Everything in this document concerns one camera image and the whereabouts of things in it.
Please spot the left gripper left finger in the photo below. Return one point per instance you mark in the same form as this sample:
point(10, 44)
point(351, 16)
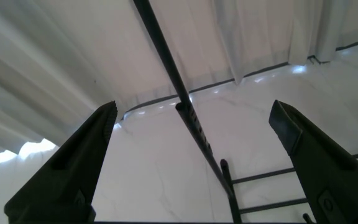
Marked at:
point(67, 180)

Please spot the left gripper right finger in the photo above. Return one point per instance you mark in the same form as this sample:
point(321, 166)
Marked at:
point(331, 174)

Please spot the black clothes rack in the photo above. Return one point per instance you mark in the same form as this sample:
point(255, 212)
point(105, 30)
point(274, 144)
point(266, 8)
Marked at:
point(166, 59)

